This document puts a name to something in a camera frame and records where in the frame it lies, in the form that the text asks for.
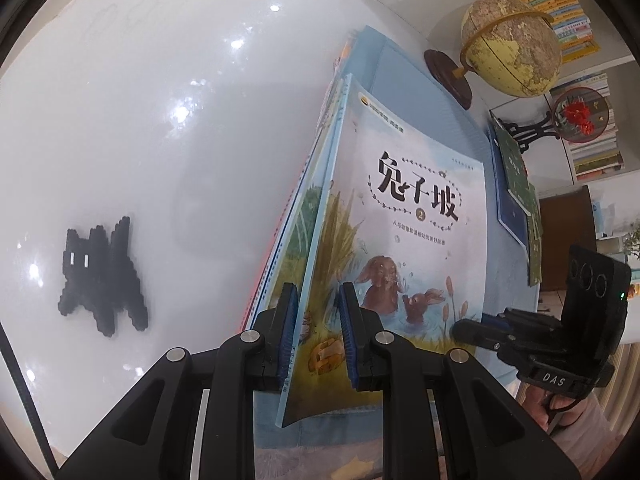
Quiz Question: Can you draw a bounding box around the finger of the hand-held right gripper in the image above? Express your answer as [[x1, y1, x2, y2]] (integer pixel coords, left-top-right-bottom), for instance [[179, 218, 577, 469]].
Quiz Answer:
[[449, 319, 524, 362], [481, 309, 564, 337]]

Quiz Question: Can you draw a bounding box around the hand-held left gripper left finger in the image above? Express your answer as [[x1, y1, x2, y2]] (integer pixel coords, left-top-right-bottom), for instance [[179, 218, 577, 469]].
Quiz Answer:
[[55, 282, 301, 480]]

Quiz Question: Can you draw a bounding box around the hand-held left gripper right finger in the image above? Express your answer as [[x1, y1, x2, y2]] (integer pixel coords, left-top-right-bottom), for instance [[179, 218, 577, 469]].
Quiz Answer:
[[336, 282, 583, 480]]

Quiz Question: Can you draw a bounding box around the stack of books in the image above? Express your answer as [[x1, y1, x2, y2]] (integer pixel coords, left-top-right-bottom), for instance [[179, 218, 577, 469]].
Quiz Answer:
[[242, 35, 358, 331]]

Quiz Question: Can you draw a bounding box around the white rabbit pond book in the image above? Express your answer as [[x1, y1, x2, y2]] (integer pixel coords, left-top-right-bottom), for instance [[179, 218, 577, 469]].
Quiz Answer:
[[276, 74, 485, 428]]

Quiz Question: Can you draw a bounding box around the person's right forearm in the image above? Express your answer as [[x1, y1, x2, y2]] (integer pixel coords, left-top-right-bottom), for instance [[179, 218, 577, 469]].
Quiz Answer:
[[545, 395, 621, 466]]

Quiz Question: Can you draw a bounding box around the row of pale spine books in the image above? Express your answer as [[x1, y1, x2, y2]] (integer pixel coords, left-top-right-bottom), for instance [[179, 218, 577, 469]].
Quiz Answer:
[[550, 72, 626, 183]]

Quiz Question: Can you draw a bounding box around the row of dark and yellow books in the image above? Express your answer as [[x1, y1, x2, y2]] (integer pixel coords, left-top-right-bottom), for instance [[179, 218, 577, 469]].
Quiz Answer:
[[467, 0, 601, 58]]

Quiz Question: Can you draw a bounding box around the person's right hand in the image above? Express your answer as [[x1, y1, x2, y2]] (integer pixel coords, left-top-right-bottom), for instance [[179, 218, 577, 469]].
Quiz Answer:
[[520, 382, 553, 431]]

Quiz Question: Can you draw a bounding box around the green potted plant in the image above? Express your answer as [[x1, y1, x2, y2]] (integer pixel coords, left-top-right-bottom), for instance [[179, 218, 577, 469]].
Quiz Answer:
[[620, 220, 640, 263]]

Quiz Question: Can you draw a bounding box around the beige striped curtain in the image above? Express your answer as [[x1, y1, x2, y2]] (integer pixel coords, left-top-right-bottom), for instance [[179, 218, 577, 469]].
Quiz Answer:
[[597, 345, 640, 433]]

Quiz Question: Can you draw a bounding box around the brown wooden cabinet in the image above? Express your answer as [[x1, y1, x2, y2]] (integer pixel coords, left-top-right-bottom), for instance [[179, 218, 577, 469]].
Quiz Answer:
[[537, 182, 608, 293]]

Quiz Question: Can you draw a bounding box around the light blue tissue box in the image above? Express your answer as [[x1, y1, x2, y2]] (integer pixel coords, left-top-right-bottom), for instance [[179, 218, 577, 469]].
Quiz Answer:
[[592, 200, 618, 238]]

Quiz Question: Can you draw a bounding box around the dark blue book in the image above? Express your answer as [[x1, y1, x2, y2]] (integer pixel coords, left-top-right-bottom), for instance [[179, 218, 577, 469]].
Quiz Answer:
[[487, 115, 533, 251]]

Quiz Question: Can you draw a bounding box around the white bookshelf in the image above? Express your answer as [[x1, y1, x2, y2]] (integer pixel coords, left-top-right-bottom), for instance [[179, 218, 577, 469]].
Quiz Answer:
[[345, 0, 640, 191]]

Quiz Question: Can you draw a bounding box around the green picture book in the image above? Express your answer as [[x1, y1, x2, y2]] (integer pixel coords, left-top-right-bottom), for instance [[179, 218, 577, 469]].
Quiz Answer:
[[492, 112, 533, 216]]

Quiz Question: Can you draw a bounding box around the round red flower fan ornament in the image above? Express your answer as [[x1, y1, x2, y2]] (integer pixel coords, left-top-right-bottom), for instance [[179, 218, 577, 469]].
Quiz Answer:
[[492, 86, 612, 153]]

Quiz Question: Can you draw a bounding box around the black pixel cat figure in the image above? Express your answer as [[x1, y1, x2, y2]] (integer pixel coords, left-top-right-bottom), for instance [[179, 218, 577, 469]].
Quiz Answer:
[[57, 215, 150, 336]]

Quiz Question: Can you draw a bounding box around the light blue quilted mat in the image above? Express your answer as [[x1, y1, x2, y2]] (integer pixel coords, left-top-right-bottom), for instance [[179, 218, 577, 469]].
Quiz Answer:
[[252, 25, 543, 448]]

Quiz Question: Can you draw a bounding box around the yellow globe on wooden stand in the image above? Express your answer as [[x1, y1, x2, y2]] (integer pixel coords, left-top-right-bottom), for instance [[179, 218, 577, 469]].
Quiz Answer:
[[425, 0, 563, 111]]

